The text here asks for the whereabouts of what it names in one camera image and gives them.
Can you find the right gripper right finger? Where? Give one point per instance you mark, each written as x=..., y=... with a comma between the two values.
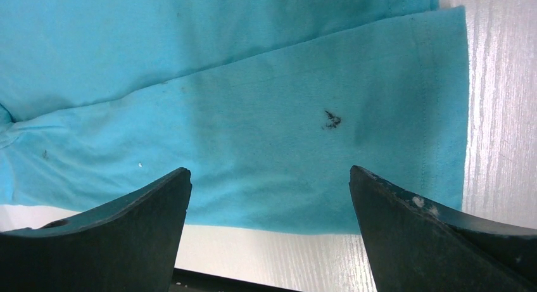
x=416, y=244

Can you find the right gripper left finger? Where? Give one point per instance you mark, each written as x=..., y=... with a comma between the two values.
x=127, y=244

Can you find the cyan t-shirt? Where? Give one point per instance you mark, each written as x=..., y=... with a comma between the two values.
x=268, y=103

